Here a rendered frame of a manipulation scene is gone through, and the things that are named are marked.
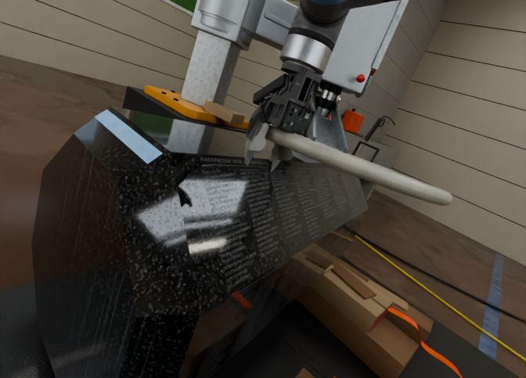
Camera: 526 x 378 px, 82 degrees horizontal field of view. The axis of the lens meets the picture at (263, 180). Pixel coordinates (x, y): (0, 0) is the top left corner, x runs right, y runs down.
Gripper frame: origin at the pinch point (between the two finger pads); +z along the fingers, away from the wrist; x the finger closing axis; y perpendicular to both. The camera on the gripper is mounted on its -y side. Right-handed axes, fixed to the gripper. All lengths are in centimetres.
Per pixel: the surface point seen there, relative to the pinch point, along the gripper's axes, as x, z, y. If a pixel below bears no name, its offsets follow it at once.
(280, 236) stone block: 19.0, 20.0, -6.4
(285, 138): -0.6, -6.9, 6.6
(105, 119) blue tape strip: -27.2, 6.2, -34.3
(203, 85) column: 20, -11, -113
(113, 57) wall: 7, -4, -673
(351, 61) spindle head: 51, -40, -44
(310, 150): 1.6, -6.6, 12.1
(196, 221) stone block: -8.9, 15.8, -0.9
